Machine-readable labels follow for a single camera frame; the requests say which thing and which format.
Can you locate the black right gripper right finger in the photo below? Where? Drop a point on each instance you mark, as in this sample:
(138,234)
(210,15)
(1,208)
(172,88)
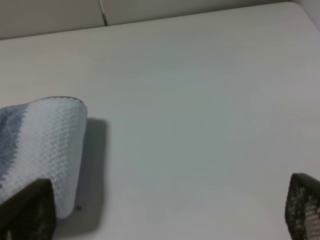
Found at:
(302,207)

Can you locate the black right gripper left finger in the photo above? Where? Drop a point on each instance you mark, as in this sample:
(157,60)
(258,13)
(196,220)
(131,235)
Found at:
(30,214)

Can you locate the blue white striped towel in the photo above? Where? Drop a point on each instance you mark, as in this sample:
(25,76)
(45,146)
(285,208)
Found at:
(43,139)

